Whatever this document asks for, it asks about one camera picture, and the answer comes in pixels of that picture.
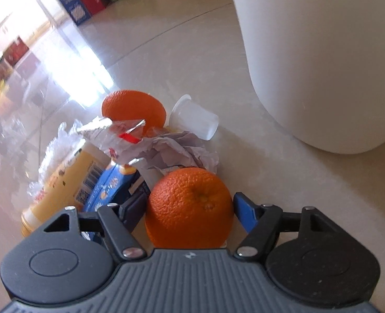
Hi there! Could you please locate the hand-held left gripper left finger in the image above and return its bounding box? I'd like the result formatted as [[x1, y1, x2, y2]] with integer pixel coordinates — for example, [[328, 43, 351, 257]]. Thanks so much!
[[44, 183, 151, 261]]

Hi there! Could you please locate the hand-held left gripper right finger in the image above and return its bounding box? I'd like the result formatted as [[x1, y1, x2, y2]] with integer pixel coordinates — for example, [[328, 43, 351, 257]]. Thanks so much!
[[233, 192, 327, 261]]

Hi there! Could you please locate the blue juice carton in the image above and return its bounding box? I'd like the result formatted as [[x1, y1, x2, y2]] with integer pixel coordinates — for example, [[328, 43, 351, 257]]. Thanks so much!
[[82, 161, 144, 216]]

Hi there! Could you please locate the orange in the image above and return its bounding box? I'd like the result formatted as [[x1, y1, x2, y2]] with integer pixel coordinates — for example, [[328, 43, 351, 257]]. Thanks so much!
[[101, 89, 167, 129], [145, 167, 235, 249]]

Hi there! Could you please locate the clear plastic wrapper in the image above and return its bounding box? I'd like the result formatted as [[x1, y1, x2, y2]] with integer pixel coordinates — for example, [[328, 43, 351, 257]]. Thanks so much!
[[77, 117, 147, 165]]

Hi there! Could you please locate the yellow canister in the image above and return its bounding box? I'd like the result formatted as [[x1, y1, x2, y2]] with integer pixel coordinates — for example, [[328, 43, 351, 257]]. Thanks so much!
[[20, 143, 111, 238]]

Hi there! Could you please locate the white paper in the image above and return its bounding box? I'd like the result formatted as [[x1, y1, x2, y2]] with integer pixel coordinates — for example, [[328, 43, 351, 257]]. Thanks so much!
[[127, 130, 220, 186]]

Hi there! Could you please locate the clear plastic bag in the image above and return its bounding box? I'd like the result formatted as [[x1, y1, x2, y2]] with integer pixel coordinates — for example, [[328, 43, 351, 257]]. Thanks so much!
[[28, 121, 89, 199]]

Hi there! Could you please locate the clear plastic cup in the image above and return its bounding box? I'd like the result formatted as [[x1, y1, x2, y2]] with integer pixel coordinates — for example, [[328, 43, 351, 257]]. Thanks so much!
[[169, 94, 220, 141]]

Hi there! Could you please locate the white trash bin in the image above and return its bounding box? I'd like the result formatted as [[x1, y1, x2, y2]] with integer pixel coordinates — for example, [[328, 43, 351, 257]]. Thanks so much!
[[225, 0, 385, 154]]

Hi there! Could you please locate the red printed box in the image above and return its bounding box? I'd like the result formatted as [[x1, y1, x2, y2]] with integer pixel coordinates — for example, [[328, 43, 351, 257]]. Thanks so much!
[[3, 37, 30, 66]]

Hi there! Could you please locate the blue carton box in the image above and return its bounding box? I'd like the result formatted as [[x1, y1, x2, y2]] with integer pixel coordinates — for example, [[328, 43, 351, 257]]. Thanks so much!
[[47, 0, 92, 27]]

